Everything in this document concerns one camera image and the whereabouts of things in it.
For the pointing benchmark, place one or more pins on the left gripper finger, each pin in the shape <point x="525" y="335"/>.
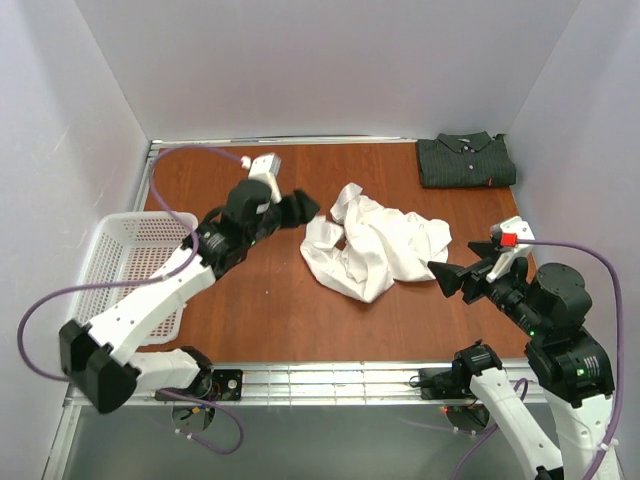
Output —
<point x="304" y="206"/>
<point x="293" y="212"/>

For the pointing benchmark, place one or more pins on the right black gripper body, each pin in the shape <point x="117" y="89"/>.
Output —
<point x="473" y="278"/>

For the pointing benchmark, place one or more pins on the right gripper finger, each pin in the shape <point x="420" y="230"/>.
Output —
<point x="486" y="250"/>
<point x="450" y="277"/>

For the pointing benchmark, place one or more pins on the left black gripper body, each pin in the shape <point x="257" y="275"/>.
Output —
<point x="285" y="212"/>

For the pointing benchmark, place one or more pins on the white long sleeve shirt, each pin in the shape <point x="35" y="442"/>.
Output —
<point x="365" y="247"/>

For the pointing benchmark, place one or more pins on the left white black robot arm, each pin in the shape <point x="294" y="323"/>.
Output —
<point x="101" y="357"/>

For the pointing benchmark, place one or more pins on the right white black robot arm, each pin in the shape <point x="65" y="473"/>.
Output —
<point x="582" y="386"/>

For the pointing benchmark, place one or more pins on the folded dark green shirt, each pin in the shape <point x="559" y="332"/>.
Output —
<point x="465" y="161"/>

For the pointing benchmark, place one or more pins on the white plastic basket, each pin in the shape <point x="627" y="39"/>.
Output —
<point x="130" y="246"/>

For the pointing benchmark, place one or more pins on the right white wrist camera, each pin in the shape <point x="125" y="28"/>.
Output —
<point x="513" y="239"/>

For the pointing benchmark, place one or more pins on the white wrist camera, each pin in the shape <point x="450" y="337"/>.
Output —
<point x="513" y="239"/>
<point x="264" y="168"/>

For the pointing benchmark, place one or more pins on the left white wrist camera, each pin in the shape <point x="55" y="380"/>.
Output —
<point x="264" y="168"/>

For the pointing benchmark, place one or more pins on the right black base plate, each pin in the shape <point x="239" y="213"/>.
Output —
<point x="444" y="385"/>

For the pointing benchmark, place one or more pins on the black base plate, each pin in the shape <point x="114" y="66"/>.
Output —
<point x="214" y="385"/>
<point x="444" y="385"/>

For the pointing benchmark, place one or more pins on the aluminium table frame rail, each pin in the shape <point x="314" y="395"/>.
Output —
<point x="329" y="384"/>

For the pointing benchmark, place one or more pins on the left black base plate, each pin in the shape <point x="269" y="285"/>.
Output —
<point x="214" y="385"/>

